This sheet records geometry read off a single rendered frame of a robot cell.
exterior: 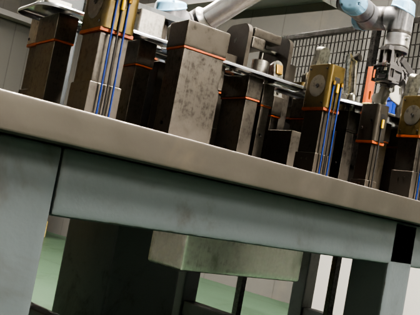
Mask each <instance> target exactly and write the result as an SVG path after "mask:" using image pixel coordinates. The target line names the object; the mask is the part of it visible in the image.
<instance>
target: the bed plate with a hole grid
mask: <svg viewBox="0 0 420 315"><path fill-rule="evenodd" d="M0 133H7V134H12V135H15V136H21V137H24V138H29V139H35V140H38V141H43V142H47V143H51V144H57V145H58V146H65V147H69V148H74V149H79V150H83V151H88V152H91V153H96V154H102V155H105V156H111V157H114V158H119V159H124V160H128V161H133V162H136V163H141V164H147V165H150V166H155V167H159V168H164V169H169V170H172V171H177V172H181V173H186V174H192V175H195V176H200V177H204V178H209V179H214V180H217V181H222V182H225V183H231V184H236V185H240V186H245V187H248V188H253V189H258V190H262V191H267V192H270V193H276V194H281V195H285V196H290V197H293V198H298V199H303V200H307V201H312V202H315V203H321V204H326V205H329V206H334V207H338V208H343V209H348V210H352V211H357V212H360V213H366V214H371V215H374V216H379V217H383V218H388V219H393V220H397V221H402V222H405V223H410V224H415V225H419V226H420V201H418V200H415V199H410V198H408V197H403V196H399V195H396V194H392V193H389V192H384V191H380V190H377V189H373V188H370V187H366V186H362V185H358V184H354V183H351V182H347V181H343V180H340V179H336V178H333V177H329V176H324V175H322V174H317V173H315V172H310V171H306V170H303V169H298V168H296V167H291V166H287V165H284V164H280V163H277V162H273V161H268V160H265V159H261V158H258V157H254V156H250V155H247V154H243V153H240V152H236V151H231V150H228V149H224V148H221V147H217V146H213V145H210V144H205V143H203V142H198V141H194V140H191V139H187V138H184V137H179V136H175V135H172V134H168V133H165V132H161V131H157V130H153V129H149V128H146V127H142V126H138V125H135V124H131V123H128V122H124V121H120V120H117V119H112V118H110V117H105V116H101V115H98V114H94V113H91V112H86V111H82V110H79V109H75V108H72V107H68V106H63V105H60V104H56V103H53V102H49V101H45V100H42V99H38V98H35V97H31V96H26V95H23V94H19V93H16V92H12V91H8V90H5V89H0Z"/></svg>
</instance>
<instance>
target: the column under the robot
mask: <svg viewBox="0 0 420 315"><path fill-rule="evenodd" d="M152 236H153V230H148V229H139V228H135V227H126V226H118V225H113V224H104V223H100V222H91V221H83V220H78V219H70V220H69V226H68V230H67V236H66V242H65V245H64V251H63V255H62V261H61V267H60V271H59V277H58V280H57V286H56V292H55V296H54V302H53V305H52V311H53V312H55V313H58V314H60V315H171V314H172V311H173V304H174V298H175V294H176V288H177V284H178V277H179V270H177V269H173V268H170V267H166V266H162V265H160V264H156V263H153V262H150V261H149V260H148V256H149V250H150V246H151V239H152Z"/></svg>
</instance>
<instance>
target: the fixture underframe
mask: <svg viewBox="0 0 420 315"><path fill-rule="evenodd" d="M48 215H50V216H57V217H62V218H70V219H78V220H83V221H91V222H96V223H104V224H113V225H118V226H126V227H131V228H139V229H148V230H153V234H152V239H151V246H150V250H149V256H148V260H149V261H150V262H152V263H156V264H160V265H162V266H166V267H169V268H173V269H177V270H179V277H178V281H177V288H176V294H175V298H174V304H173V308H172V314H171V315H235V314H231V313H229V312H226V311H222V310H220V309H216V308H214V307H211V306H208V305H205V304H202V303H200V302H196V295H197V291H198V284H199V278H200V274H201V273H208V274H221V275H228V276H241V277H247V278H260V279H272V280H279V281H292V282H293V284H292V291H291V298H290V302H289V309H288V313H287V315H323V311H320V310H317V309H313V308H311V306H312V302H313V296H314V288H315V285H316V278H317V273H318V267H319V260H320V256H321V254H322V255H327V256H335V257H340V258H348V259H352V264H351V270H350V275H349V282H348V286H347V293H346V300H345V304H344V311H343V315H403V310H404V303H405V298H406V291H407V287H408V280H409V273H410V268H418V269H420V226H419V225H415V224H410V223H407V222H402V221H397V220H393V219H388V218H385V217H379V216H374V215H371V214H366V213H362V212H357V211H352V210H348V209H343V208H340V207H334V206H329V205H326V204H321V203H317V202H312V201H307V200H303V199H298V198H295V197H290V196H285V195H281V194H276V193H273V192H267V191H262V190H258V189H253V188H250V187H245V186H240V185H236V184H231V183H228V182H222V181H217V180H214V179H209V178H205V177H200V176H195V175H192V174H186V173H183V172H177V171H172V170H169V169H164V168H160V167H155V166H150V165H147V164H141V163H138V162H133V161H128V160H124V159H119V158H116V157H111V156H105V155H102V154H96V153H93V152H88V151H83V150H79V149H74V148H71V147H65V146H58V145H57V144H51V143H48V142H43V141H38V140H35V139H29V138H26V137H21V136H15V135H12V134H7V133H3V132H0V315H60V314H58V313H55V312H53V311H51V310H49V309H46V308H45V307H42V306H40V305H38V304H36V303H33V302H31V299H32V296H33V290H34V284H35V280H36V274H37V271H38V265H39V259H40V255H41V249H42V246H43V240H44V234H45V230H46V224H47V221H48Z"/></svg>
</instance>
